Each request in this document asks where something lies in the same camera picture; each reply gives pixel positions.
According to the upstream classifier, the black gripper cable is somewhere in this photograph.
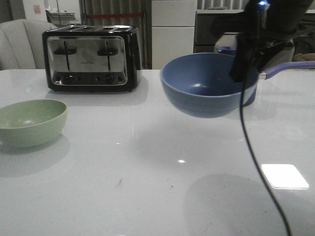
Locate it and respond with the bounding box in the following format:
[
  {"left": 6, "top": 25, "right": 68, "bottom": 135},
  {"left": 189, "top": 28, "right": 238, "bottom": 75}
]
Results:
[{"left": 239, "top": 71, "right": 293, "bottom": 236}]

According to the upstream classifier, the grey armchair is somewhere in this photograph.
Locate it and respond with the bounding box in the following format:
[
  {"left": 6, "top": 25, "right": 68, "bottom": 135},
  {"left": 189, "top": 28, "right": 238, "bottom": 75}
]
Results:
[
  {"left": 0, "top": 19, "right": 56, "bottom": 70},
  {"left": 214, "top": 34, "right": 295, "bottom": 64}
]

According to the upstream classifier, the green bowl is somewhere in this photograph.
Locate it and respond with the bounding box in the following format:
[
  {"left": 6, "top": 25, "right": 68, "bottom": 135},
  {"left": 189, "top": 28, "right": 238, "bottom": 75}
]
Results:
[{"left": 0, "top": 99, "right": 67, "bottom": 148}]

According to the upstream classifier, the white refrigerator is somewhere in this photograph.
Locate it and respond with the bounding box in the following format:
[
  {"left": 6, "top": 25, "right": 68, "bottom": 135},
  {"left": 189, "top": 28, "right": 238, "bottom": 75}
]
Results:
[{"left": 152, "top": 0, "right": 197, "bottom": 69}]

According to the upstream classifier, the grey armchair right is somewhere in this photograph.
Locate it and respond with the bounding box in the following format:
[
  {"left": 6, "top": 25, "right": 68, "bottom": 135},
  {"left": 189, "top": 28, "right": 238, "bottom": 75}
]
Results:
[{"left": 214, "top": 34, "right": 295, "bottom": 64}]

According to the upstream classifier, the blue bowl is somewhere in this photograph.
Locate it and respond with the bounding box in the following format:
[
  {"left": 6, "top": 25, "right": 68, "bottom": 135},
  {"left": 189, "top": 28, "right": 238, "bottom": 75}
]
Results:
[{"left": 160, "top": 53, "right": 259, "bottom": 118}]

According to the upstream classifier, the black chrome four-slot toaster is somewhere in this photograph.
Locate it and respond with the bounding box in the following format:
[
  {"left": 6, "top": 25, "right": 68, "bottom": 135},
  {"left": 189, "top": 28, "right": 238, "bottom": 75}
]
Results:
[{"left": 42, "top": 25, "right": 142, "bottom": 92}]

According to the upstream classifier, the metal rack cart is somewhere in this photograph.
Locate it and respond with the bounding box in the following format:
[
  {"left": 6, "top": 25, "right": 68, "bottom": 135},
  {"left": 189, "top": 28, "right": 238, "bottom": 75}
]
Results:
[{"left": 45, "top": 9, "right": 76, "bottom": 26}]

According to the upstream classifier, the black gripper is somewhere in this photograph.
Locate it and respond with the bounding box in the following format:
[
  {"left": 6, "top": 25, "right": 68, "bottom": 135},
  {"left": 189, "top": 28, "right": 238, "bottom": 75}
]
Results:
[{"left": 211, "top": 0, "right": 310, "bottom": 83}]

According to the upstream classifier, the dark blue saucepan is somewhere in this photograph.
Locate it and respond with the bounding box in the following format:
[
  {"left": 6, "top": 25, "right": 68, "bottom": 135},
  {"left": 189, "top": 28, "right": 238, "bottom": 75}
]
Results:
[{"left": 257, "top": 60, "right": 315, "bottom": 80}]

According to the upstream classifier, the dark kitchen counter cabinet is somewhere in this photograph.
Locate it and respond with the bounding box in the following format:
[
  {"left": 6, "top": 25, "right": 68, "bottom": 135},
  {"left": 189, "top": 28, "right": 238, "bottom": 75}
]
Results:
[{"left": 193, "top": 10, "right": 315, "bottom": 55}]

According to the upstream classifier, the grey armchair left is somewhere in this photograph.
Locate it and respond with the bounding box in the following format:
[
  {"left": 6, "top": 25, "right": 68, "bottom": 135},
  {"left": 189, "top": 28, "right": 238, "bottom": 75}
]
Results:
[{"left": 0, "top": 19, "right": 56, "bottom": 70}]

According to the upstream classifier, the glass pot lid blue knob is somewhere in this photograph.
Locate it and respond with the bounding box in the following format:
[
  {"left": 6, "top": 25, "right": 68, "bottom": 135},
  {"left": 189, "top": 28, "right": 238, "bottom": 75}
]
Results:
[{"left": 217, "top": 46, "right": 236, "bottom": 56}]

